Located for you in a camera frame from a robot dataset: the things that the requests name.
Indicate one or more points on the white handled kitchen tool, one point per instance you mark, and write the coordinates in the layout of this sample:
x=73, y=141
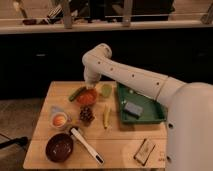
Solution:
x=88, y=147

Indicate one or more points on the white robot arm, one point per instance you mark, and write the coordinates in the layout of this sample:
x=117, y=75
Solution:
x=190, y=107

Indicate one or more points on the wooden folding table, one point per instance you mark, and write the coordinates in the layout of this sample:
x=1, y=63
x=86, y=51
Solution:
x=117, y=144

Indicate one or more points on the green plastic tray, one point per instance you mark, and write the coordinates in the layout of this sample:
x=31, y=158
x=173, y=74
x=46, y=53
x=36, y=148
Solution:
x=152, y=111

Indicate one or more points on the green pepper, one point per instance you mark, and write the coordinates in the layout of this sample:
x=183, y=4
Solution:
x=77, y=92

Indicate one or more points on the black stand on floor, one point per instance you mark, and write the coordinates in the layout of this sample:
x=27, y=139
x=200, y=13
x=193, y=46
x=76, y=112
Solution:
x=20, y=141

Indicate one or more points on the bunch of purple grapes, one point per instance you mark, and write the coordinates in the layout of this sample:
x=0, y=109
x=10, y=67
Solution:
x=86, y=115

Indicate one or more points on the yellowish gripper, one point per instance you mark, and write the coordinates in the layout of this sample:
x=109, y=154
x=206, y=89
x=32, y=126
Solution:
x=90, y=86

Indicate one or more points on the yellow banana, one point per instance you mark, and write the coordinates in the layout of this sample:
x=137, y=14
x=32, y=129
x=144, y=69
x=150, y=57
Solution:
x=106, y=115

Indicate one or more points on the dark rectangular card box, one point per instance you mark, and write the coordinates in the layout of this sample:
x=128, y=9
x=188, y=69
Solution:
x=144, y=151

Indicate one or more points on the grey sponge block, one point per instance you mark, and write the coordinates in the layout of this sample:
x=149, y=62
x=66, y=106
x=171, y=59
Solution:
x=133, y=109

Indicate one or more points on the light green cup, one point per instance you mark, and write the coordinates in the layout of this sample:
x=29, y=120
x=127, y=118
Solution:
x=106, y=90

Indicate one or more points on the red orange bowl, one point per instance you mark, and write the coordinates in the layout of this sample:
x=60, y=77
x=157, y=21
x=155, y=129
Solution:
x=87, y=97

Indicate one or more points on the dark maroon bowl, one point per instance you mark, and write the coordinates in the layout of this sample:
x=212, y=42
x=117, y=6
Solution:
x=59, y=147

